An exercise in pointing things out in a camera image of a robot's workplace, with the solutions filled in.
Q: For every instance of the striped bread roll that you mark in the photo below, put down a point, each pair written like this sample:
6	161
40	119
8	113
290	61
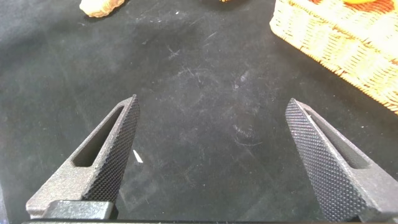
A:
99	7

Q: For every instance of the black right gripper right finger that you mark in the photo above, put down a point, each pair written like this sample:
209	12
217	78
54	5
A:
329	174

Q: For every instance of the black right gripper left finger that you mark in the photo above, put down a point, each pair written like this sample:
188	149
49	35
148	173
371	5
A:
105	174

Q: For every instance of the wicker basket with food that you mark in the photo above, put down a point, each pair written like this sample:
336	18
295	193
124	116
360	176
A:
348	43

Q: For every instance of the round orange fruit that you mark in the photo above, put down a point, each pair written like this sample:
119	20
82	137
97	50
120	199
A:
359	1

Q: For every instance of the small white paper scrap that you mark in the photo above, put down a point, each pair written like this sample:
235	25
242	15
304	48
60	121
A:
137	156

